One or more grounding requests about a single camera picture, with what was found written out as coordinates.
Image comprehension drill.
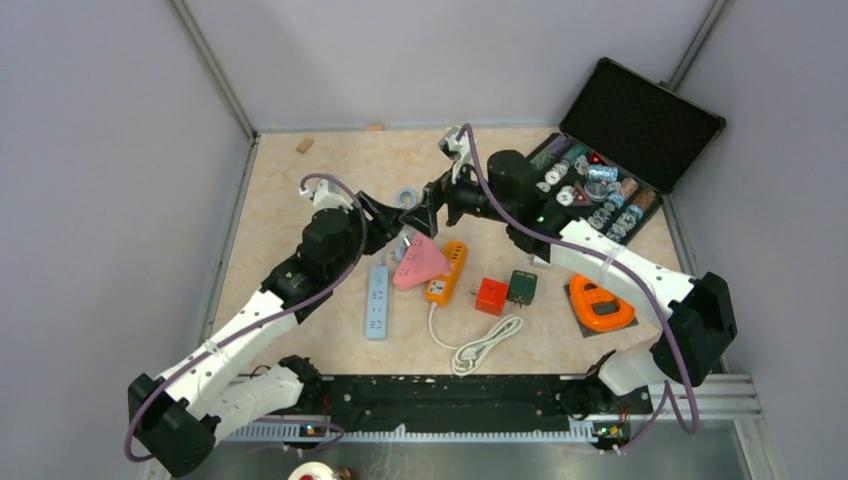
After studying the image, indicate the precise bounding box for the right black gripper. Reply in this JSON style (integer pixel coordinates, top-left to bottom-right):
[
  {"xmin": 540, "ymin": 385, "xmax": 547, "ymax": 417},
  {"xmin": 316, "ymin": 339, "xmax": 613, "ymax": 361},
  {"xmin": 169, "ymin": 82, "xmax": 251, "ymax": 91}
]
[{"xmin": 399, "ymin": 156, "xmax": 514, "ymax": 240}]

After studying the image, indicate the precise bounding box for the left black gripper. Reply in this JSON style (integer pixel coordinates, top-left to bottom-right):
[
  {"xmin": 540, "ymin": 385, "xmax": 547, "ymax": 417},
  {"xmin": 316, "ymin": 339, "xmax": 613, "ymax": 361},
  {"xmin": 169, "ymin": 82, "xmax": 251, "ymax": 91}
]
[{"xmin": 327, "ymin": 190, "xmax": 406, "ymax": 282}]

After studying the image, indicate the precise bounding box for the pink triangular power strip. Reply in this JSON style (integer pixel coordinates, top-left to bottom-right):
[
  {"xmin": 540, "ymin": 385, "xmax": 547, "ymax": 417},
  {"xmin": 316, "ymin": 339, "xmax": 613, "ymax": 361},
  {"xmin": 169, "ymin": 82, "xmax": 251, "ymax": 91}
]
[{"xmin": 392, "ymin": 232, "xmax": 450, "ymax": 291}]

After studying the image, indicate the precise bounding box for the orange power strip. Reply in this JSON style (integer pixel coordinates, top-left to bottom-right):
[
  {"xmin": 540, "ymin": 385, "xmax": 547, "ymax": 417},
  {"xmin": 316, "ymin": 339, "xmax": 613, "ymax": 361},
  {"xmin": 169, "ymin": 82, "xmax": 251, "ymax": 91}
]
[{"xmin": 425, "ymin": 241, "xmax": 469, "ymax": 307}]

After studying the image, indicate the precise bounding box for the green cube socket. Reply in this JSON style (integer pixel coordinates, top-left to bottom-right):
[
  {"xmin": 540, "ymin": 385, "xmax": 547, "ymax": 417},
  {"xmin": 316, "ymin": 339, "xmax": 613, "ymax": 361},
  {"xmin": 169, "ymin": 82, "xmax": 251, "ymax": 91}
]
[{"xmin": 506, "ymin": 270, "xmax": 538, "ymax": 306}]

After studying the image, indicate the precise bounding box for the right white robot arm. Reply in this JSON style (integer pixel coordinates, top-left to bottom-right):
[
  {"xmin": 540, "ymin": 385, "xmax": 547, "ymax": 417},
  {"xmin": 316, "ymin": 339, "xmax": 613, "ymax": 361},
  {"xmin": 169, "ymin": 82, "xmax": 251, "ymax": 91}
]
[{"xmin": 401, "ymin": 151, "xmax": 737, "ymax": 412}]

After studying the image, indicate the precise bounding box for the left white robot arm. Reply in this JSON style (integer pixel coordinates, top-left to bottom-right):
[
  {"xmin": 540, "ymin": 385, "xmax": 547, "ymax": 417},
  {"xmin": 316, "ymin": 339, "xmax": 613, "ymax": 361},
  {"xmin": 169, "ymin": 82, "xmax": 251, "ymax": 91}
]
[{"xmin": 125, "ymin": 192, "xmax": 405, "ymax": 478}]

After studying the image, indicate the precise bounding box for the red cube socket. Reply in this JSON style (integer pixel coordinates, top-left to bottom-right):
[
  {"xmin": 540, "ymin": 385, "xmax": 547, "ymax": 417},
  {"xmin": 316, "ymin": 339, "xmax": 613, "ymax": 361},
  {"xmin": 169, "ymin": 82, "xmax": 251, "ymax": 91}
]
[{"xmin": 474, "ymin": 277, "xmax": 509, "ymax": 316}]

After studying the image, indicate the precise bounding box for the small wooden block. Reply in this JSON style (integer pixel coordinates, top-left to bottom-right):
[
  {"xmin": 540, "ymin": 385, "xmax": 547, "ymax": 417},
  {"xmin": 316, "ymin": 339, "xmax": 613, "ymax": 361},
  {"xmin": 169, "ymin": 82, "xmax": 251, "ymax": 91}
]
[{"xmin": 296, "ymin": 137, "xmax": 315, "ymax": 154}]

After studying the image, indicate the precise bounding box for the grey mat under toy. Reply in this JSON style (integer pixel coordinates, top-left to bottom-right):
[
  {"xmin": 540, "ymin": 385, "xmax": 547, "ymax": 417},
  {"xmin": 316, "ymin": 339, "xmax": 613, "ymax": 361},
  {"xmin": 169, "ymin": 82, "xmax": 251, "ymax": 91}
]
[{"xmin": 563, "ymin": 273, "xmax": 640, "ymax": 340}]

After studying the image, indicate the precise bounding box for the black open case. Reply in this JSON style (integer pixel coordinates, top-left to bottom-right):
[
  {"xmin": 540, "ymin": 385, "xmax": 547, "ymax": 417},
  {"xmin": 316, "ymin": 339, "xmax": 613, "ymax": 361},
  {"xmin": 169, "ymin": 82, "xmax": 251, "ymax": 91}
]
[{"xmin": 529, "ymin": 58, "xmax": 726, "ymax": 244}]

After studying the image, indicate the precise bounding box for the red white emergency button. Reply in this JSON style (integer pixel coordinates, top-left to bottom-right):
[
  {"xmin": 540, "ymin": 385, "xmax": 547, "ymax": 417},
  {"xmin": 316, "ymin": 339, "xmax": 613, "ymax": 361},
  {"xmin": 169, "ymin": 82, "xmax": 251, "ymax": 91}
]
[{"xmin": 288, "ymin": 462, "xmax": 343, "ymax": 480}]

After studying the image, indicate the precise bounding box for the blue power strip with cable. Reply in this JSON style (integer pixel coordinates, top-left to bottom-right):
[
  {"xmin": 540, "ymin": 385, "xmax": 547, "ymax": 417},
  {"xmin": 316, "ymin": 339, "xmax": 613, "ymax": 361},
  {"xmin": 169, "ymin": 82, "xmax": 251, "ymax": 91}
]
[{"xmin": 364, "ymin": 188, "xmax": 417, "ymax": 341}]

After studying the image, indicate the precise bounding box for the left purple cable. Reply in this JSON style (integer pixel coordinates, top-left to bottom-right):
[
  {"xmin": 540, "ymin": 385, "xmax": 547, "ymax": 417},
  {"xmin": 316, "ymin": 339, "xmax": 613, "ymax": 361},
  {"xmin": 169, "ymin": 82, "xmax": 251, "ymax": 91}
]
[{"xmin": 123, "ymin": 172, "xmax": 370, "ymax": 464}]

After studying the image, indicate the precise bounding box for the purple cable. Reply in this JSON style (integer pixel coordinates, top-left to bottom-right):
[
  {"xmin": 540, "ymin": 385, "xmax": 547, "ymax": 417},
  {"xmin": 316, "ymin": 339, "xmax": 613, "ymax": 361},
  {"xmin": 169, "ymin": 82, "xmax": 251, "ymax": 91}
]
[
  {"xmin": 123, "ymin": 172, "xmax": 370, "ymax": 464},
  {"xmin": 454, "ymin": 123, "xmax": 702, "ymax": 454}
]

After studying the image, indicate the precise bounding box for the white coiled cable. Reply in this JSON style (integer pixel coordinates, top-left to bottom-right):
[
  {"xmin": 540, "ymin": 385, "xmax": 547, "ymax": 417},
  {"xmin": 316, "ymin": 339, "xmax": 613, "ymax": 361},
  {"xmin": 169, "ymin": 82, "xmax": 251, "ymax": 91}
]
[{"xmin": 426, "ymin": 303, "xmax": 525, "ymax": 378}]

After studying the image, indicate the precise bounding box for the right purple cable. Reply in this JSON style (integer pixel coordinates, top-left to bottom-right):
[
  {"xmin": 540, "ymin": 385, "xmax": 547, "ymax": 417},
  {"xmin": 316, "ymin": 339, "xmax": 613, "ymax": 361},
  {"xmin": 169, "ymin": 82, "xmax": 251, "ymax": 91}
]
[{"xmin": 454, "ymin": 123, "xmax": 702, "ymax": 454}]

